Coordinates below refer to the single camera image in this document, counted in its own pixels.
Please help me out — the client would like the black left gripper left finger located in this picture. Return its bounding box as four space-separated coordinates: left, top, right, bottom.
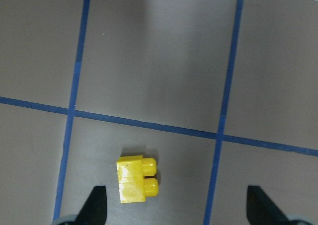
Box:
74 186 107 225

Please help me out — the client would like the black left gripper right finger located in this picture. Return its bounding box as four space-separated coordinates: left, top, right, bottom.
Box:
246 185 290 225

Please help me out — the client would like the yellow toy block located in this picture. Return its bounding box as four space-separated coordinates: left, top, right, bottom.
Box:
116 155 159 204

